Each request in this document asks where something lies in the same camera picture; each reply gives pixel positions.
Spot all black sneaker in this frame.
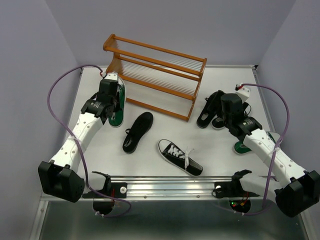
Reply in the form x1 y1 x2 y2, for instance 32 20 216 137
196 90 225 129
122 111 154 154

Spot green sneaker white laces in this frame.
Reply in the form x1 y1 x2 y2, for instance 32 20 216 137
108 77 126 128

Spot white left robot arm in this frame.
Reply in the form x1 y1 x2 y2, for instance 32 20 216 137
38 73 121 203

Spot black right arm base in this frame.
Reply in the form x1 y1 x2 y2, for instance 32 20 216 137
211 169 259 199

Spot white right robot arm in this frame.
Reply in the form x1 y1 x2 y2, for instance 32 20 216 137
220 93 320 217

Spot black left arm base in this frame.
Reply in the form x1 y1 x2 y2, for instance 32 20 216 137
82 171 128 199

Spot orange wooden shoe shelf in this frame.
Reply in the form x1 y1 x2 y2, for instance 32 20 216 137
103 34 207 122

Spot black sneaker white laces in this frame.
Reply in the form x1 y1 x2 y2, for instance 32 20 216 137
157 139 203 177

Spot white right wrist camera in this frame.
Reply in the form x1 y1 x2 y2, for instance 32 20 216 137
235 86 251 103

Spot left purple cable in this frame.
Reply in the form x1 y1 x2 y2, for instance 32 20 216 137
47 64 133 218

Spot aluminium mounting rail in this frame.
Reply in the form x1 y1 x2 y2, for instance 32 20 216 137
41 174 276 201

